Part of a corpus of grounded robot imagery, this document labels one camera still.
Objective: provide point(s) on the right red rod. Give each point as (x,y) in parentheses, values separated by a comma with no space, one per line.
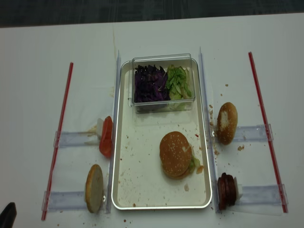
(270,144)

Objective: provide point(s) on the white pusher block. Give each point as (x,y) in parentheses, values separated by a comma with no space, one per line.
(239,190)
(99,129)

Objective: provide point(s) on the left clear vertical rail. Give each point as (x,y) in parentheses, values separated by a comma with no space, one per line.
(113,133)

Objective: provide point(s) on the left lower clear track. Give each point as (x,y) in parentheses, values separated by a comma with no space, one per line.
(61,201)

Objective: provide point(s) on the standing plain bun half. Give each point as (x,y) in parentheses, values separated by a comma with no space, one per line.
(94,189)

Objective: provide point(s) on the stack of dark sausage slices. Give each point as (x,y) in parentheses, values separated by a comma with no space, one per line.
(227,191)

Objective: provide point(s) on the clear plastic salad container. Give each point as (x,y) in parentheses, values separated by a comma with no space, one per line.
(183,60)

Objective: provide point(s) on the right lower clear track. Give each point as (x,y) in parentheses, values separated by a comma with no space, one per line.
(260,195)

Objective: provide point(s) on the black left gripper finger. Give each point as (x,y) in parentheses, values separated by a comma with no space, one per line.
(8,215)

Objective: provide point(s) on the right upper clear track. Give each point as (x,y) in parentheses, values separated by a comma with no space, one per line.
(258,133)

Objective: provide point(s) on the shredded green lettuce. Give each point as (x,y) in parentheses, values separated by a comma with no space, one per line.
(178,83)

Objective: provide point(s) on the left red rod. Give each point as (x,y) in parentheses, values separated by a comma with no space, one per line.
(59,129)

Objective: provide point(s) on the clear track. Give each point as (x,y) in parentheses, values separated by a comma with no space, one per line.
(260,195)
(258,133)
(75,139)
(61,201)

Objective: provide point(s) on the burger bottom bun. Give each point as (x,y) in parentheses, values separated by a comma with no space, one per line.
(182,176)

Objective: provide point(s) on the left upper clear track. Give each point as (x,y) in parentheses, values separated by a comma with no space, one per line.
(75,139)

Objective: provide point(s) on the white pusher block right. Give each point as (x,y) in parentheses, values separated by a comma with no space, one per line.
(239,190)

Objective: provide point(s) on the shredded purple cabbage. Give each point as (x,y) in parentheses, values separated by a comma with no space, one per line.
(150,83)

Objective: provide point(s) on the standing tomato slices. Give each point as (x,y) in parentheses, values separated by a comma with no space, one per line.
(105,145)

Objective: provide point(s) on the red rod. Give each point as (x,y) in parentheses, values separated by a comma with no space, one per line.
(59,129)
(270,144)

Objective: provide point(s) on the white pusher block left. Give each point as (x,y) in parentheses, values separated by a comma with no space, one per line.
(99,129)

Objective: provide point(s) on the lettuce under burger patty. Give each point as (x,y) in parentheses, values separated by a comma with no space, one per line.
(194,163)

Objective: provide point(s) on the sesame bun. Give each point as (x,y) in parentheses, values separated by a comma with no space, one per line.
(175,153)
(227,123)

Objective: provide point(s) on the white rectangular serving tray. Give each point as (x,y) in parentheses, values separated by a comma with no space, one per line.
(138,179)

